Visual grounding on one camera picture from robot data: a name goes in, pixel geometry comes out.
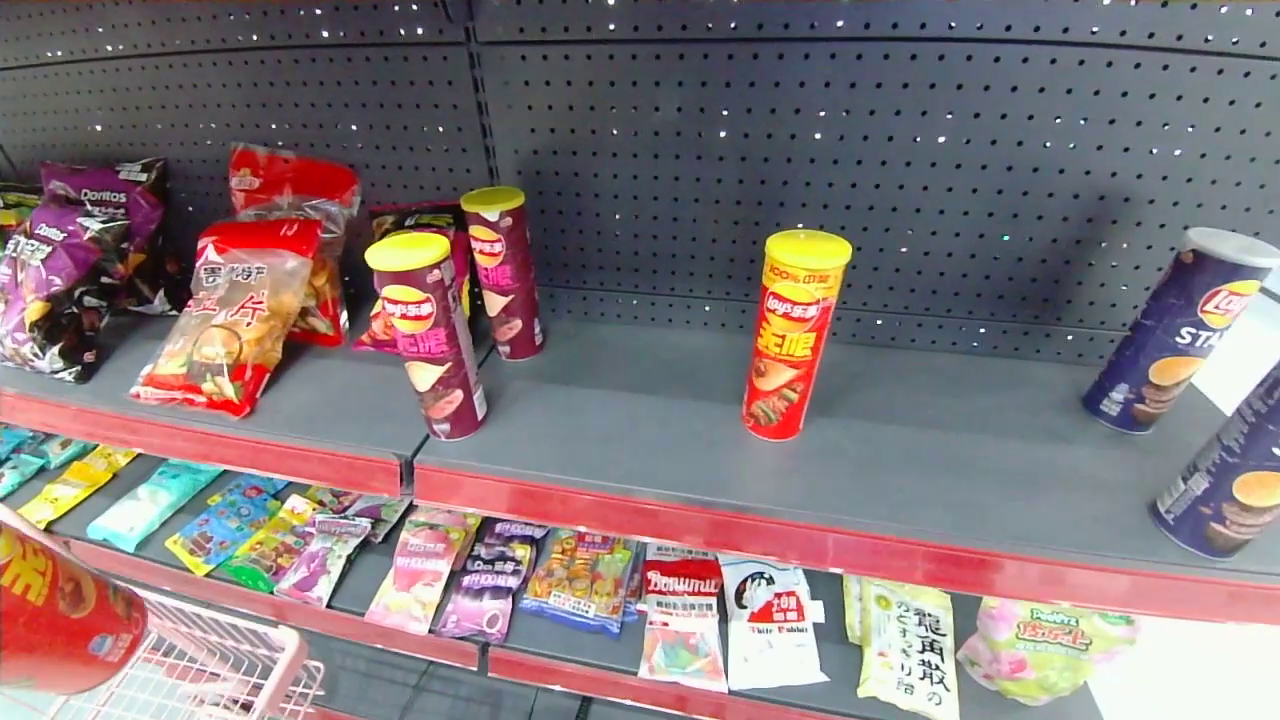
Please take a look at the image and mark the blue orange candy pack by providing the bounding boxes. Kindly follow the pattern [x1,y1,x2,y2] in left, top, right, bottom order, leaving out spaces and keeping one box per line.
[517,529,642,639]

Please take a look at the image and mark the navy chip can white lid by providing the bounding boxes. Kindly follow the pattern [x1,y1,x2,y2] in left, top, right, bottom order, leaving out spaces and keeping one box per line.
[1081,226,1280,436]
[1149,368,1280,561]

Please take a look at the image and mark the dark green chip bag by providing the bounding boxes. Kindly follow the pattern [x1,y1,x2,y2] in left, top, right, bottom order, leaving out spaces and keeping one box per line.
[0,183,43,241]

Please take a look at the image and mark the yellow green candy pack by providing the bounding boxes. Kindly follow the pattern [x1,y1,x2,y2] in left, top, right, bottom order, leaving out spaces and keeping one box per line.
[214,492,323,594]

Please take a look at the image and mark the pale yellow candy pack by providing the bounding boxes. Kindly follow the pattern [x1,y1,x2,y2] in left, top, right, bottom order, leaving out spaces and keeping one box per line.
[842,574,962,720]

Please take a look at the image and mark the maroon chip can yellow lid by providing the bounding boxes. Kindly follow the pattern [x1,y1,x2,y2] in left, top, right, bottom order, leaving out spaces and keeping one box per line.
[363,231,490,443]
[459,185,547,362]

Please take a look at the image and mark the blue colourful candy pack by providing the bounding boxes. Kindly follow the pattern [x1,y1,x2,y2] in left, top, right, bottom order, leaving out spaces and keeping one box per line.
[164,474,292,578]

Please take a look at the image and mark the dark red snack bag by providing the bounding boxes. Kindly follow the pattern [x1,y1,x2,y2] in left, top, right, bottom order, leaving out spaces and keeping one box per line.
[351,201,473,354]

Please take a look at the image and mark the purple white candy pack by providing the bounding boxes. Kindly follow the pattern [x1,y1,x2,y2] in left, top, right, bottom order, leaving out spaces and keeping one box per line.
[274,514,374,609]

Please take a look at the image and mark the white card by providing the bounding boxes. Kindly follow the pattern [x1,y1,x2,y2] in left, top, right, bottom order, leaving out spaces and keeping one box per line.
[1084,614,1280,720]

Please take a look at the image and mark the red clear chip bag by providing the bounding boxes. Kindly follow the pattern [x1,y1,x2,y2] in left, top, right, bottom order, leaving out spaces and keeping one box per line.
[130,217,324,420]
[227,142,362,349]

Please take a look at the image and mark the pink green candy pack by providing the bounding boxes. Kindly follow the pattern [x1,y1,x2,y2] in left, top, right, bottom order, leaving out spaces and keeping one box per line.
[304,485,413,544]

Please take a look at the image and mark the green pink candy bag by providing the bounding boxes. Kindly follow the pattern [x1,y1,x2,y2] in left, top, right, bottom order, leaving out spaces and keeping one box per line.
[956,596,1142,708]

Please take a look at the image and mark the pink shopping cart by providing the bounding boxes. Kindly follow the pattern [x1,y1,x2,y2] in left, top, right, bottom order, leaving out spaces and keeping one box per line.
[0,500,327,720]

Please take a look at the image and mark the grey shop shelf red strips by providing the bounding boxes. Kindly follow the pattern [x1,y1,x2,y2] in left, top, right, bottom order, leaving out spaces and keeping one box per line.
[0,0,1280,720]

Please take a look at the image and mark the red white gummy pack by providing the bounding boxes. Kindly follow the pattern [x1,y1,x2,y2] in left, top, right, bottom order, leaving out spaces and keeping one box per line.
[637,542,730,694]

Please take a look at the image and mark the purple chip bag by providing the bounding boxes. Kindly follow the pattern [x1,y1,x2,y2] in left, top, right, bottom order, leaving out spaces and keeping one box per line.
[0,200,133,386]
[40,157,169,317]

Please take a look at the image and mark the light teal candy pack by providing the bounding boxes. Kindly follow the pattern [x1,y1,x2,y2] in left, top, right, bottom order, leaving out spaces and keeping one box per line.
[86,459,224,554]

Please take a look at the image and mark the red chip can yellow lid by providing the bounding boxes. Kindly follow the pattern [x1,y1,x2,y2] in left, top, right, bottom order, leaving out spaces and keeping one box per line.
[741,228,855,443]

